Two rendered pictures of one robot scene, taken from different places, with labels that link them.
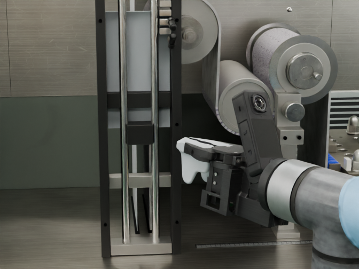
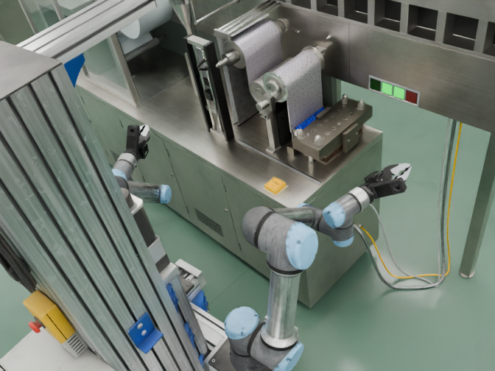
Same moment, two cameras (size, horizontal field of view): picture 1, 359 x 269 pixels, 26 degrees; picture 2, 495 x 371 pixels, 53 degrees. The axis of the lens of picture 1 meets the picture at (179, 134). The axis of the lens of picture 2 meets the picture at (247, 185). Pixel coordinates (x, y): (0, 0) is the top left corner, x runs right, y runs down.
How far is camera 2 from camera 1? 2.05 m
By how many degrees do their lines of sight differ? 58
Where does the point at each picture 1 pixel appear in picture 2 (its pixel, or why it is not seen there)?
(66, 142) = not seen: hidden behind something
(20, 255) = (191, 118)
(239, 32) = (309, 42)
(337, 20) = (351, 49)
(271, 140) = (132, 143)
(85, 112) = not seen: hidden behind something
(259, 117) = (130, 135)
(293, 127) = (267, 110)
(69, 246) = not seen: hidden behind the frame
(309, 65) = (273, 87)
